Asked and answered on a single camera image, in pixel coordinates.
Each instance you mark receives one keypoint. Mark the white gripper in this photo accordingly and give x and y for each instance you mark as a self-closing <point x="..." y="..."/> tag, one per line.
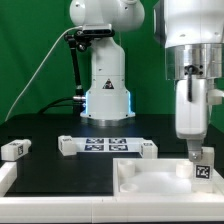
<point x="192" y="116"/>

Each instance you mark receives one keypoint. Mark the white U-shaped fence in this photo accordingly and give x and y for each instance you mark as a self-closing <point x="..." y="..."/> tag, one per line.
<point x="101" y="209"/>

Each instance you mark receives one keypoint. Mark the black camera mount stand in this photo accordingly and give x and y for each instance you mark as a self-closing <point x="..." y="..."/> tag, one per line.
<point x="76" y="66"/>

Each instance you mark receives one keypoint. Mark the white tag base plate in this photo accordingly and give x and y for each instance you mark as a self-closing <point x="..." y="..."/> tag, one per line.
<point x="112" y="145"/>

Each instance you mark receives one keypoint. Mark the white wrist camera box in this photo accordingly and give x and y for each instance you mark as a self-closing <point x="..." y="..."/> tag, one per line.
<point x="215" y="96"/>

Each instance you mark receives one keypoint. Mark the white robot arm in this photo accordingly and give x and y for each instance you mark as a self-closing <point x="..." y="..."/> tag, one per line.
<point x="192" y="32"/>

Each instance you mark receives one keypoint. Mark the grey fixed camera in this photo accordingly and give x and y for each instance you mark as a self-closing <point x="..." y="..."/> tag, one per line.
<point x="97" y="30"/>

